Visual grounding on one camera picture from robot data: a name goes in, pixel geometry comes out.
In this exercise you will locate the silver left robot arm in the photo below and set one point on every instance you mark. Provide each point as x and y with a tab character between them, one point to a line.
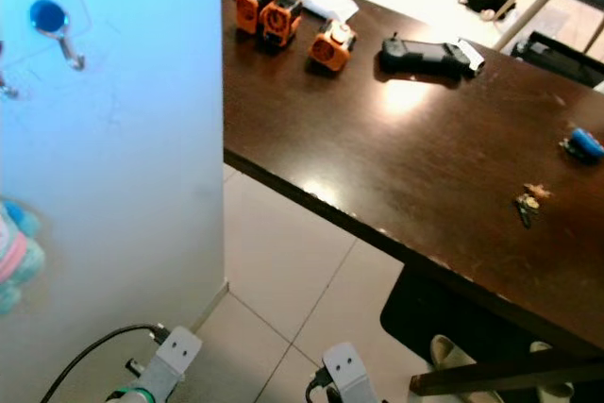
132	397

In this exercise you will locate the orange black battery pack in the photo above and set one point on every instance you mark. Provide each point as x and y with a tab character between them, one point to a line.
281	20
332	46
250	7

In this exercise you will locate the teal plush toy pink lips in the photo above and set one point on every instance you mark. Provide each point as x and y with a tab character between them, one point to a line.
19	257

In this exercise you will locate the dark wooden table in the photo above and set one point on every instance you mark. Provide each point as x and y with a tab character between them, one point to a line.
396	158

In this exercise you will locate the black seat under table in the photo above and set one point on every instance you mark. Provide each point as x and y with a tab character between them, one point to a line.
429	313

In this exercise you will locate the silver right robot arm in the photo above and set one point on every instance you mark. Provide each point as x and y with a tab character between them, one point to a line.
324	394

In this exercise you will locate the black handheld device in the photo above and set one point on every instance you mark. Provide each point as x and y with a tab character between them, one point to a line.
425	57

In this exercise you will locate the blue round metal wall hook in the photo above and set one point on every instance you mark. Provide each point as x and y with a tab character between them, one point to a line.
48	16

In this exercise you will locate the dark wooden crossbar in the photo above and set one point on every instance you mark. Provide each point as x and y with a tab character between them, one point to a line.
500	373

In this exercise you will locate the small white paper item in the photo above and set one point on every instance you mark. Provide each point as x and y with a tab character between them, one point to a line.
474	54

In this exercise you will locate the beige slipper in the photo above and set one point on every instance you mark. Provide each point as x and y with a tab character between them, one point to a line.
552	392
448	354

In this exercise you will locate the black item on floor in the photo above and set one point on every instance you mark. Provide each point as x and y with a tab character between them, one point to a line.
486	2

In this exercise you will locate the bunch of keys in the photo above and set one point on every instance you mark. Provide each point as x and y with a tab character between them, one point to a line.
526	205

